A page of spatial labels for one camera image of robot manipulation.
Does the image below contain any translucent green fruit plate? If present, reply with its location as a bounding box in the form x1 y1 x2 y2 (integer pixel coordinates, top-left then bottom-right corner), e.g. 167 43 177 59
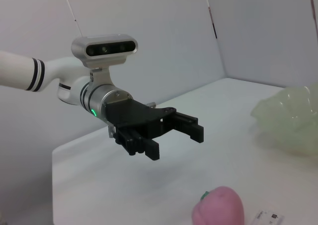
250 82 318 157

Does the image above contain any transparent plastic ruler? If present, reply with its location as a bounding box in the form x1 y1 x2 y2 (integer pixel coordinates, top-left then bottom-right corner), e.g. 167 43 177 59
250 211 285 225

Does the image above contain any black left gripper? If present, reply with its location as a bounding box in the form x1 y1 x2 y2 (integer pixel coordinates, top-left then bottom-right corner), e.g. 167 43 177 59
104 98 205 161

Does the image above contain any pink peach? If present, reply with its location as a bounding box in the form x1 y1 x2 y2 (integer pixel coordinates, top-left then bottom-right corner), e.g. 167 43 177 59
191 186 246 225

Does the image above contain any red white striped cord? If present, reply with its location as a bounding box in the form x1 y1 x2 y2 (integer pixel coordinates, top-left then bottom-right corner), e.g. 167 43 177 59
61 0 83 35
203 0 218 39

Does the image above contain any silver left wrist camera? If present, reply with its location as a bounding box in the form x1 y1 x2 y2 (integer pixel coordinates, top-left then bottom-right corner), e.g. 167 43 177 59
71 33 139 86

